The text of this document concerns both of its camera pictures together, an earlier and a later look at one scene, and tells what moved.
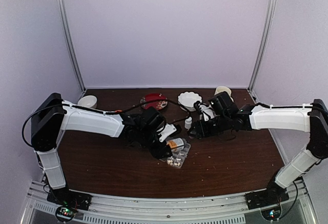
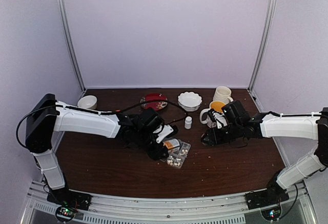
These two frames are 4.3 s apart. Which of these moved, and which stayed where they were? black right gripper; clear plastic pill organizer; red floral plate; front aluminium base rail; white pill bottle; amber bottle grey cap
Moved: amber bottle grey cap; black right gripper
Stayed: red floral plate; front aluminium base rail; clear plastic pill organizer; white pill bottle
